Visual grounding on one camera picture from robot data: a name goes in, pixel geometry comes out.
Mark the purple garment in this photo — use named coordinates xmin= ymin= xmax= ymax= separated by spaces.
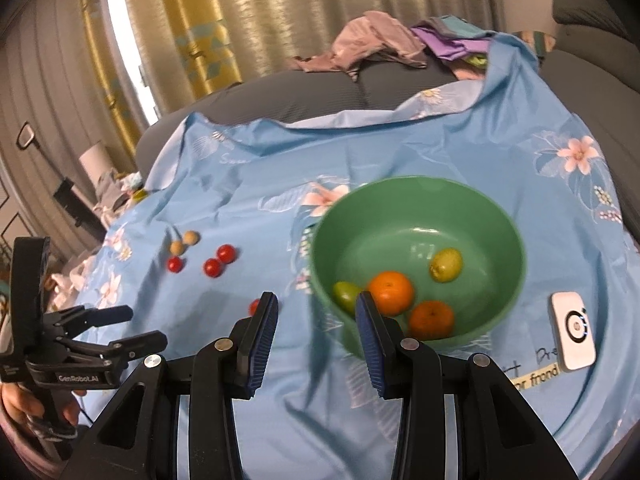
xmin=412 ymin=25 xmax=489 ymax=62

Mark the patterned pillow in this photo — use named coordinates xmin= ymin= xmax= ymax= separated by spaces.
xmin=515 ymin=30 xmax=557 ymax=61

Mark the grey sofa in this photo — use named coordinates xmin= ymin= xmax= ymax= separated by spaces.
xmin=135 ymin=0 xmax=640 ymax=261

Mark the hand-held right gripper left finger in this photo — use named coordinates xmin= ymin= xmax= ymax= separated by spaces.
xmin=60 ymin=291 xmax=279 ymax=480

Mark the person's left hand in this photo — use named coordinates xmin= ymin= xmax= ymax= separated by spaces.
xmin=0 ymin=382 xmax=82 ymax=437

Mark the blue floral cloth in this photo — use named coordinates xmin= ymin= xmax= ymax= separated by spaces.
xmin=47 ymin=30 xmax=640 ymax=480

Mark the orange tangerine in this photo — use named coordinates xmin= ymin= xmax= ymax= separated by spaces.
xmin=367 ymin=271 xmax=416 ymax=317
xmin=408 ymin=301 xmax=456 ymax=341

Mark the black bar-shaped object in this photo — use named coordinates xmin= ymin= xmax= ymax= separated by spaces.
xmin=52 ymin=177 xmax=109 ymax=235

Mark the white paper cup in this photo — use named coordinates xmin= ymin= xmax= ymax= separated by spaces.
xmin=79 ymin=141 xmax=114 ymax=181

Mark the white rectangular device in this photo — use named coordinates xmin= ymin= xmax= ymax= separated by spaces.
xmin=550 ymin=291 xmax=597 ymax=372

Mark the pink garment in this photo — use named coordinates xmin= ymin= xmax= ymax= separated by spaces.
xmin=290 ymin=10 xmax=429 ymax=82

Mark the grey-blue garment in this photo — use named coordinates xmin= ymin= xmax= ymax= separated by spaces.
xmin=415 ymin=15 xmax=483 ymax=37

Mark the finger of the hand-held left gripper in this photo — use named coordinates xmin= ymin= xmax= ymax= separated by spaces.
xmin=65 ymin=330 xmax=169 ymax=370
xmin=42 ymin=305 xmax=134 ymax=342

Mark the yellow patterned curtain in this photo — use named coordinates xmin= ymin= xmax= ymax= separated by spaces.
xmin=77 ymin=0 xmax=501 ymax=117

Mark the green plastic bowl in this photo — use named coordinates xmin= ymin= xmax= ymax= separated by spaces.
xmin=309 ymin=176 xmax=526 ymax=361

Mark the green-yellow jujube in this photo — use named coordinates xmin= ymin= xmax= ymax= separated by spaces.
xmin=430 ymin=248 xmax=464 ymax=283
xmin=332 ymin=281 xmax=366 ymax=316

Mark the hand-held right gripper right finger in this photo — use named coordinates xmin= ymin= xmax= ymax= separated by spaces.
xmin=354 ymin=291 xmax=581 ymax=480

